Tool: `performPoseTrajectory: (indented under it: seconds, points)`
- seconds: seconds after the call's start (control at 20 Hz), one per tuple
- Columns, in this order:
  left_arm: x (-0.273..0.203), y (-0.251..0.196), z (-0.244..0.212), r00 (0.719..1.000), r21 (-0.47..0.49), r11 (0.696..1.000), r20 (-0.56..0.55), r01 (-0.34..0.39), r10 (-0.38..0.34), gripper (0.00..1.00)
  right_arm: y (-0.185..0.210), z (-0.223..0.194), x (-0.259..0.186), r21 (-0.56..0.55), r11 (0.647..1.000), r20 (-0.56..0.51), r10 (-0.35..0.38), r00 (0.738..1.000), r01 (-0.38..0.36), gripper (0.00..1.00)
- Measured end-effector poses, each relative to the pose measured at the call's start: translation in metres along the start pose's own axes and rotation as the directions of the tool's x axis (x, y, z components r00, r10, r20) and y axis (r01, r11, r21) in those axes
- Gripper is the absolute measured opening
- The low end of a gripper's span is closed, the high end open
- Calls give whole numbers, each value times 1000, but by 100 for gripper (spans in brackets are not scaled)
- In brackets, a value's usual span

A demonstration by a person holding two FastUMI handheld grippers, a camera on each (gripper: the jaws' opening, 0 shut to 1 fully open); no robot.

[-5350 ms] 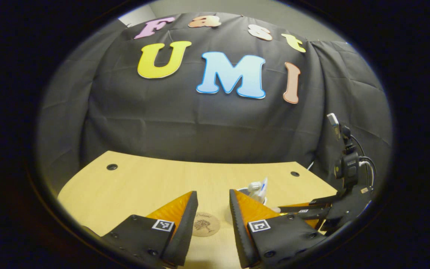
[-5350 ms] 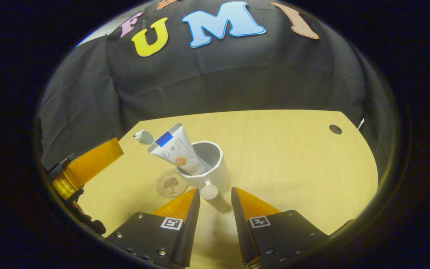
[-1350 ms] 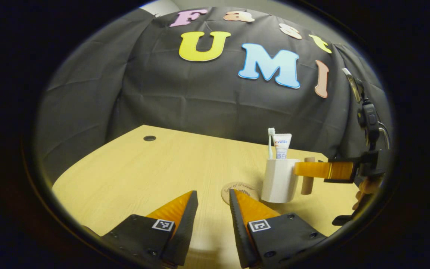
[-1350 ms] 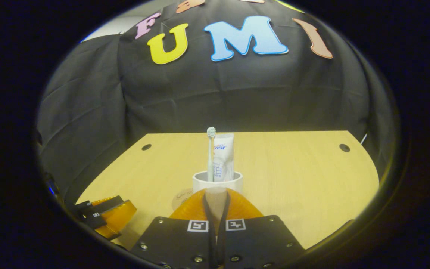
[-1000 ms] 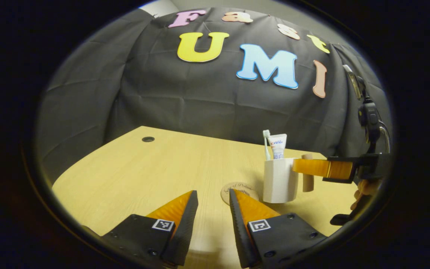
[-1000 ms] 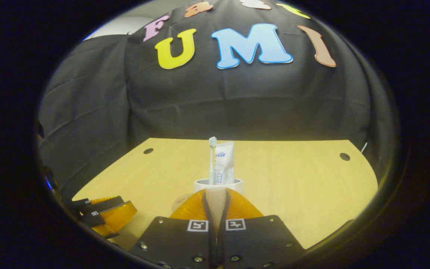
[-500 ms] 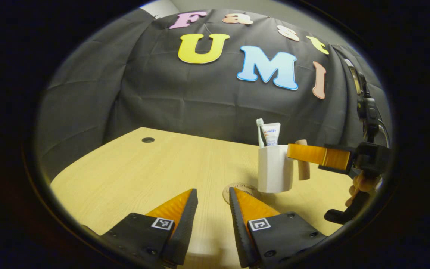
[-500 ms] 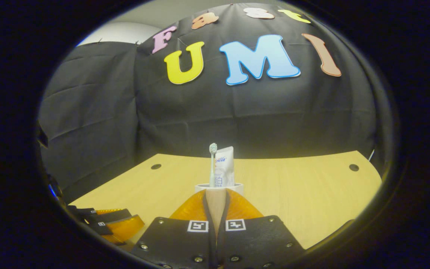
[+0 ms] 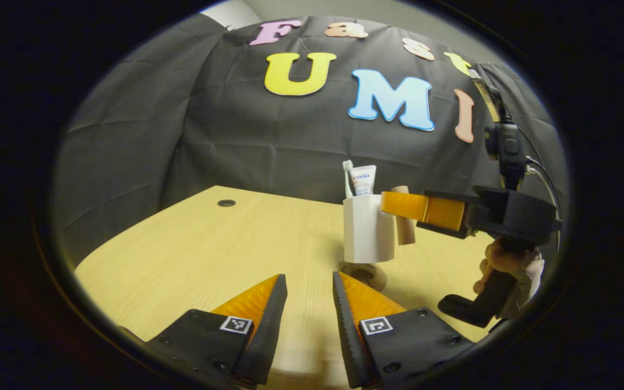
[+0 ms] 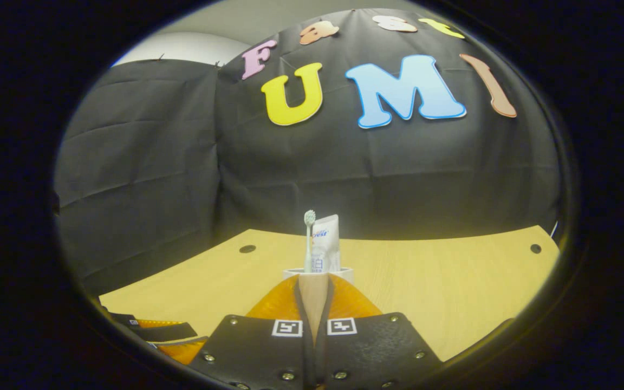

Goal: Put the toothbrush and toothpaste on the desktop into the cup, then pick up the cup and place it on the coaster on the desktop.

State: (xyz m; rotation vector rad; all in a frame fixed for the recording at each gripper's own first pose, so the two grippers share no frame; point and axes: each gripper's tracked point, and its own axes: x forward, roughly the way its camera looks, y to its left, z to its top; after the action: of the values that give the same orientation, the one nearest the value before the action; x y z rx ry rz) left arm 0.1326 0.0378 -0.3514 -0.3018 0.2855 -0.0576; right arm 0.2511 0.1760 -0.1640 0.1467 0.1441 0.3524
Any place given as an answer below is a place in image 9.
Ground black backdrop cloth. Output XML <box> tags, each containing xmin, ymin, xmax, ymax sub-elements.
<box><xmin>52</xmin><ymin>15</ymin><xmax>570</xmax><ymax>269</ymax></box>

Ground wooden desktop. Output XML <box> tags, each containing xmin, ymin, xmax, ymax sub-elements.
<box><xmin>74</xmin><ymin>186</ymin><xmax>508</xmax><ymax>388</ymax></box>

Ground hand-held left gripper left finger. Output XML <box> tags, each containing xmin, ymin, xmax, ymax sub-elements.
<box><xmin>144</xmin><ymin>274</ymin><xmax>289</xmax><ymax>388</ymax></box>

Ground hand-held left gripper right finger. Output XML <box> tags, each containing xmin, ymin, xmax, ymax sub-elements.
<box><xmin>332</xmin><ymin>271</ymin><xmax>476</xmax><ymax>389</ymax></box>

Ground white cup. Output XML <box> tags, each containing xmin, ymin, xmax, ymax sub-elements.
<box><xmin>343</xmin><ymin>186</ymin><xmax>417</xmax><ymax>264</ymax></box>

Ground round wooden coaster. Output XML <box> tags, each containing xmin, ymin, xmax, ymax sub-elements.
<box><xmin>339</xmin><ymin>262</ymin><xmax>387</xmax><ymax>291</ymax></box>

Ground white toothbrush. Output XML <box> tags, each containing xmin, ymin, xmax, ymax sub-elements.
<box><xmin>342</xmin><ymin>160</ymin><xmax>355</xmax><ymax>199</ymax></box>

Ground white toothpaste tube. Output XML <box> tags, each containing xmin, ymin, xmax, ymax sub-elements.
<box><xmin>349</xmin><ymin>165</ymin><xmax>377</xmax><ymax>197</ymax></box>

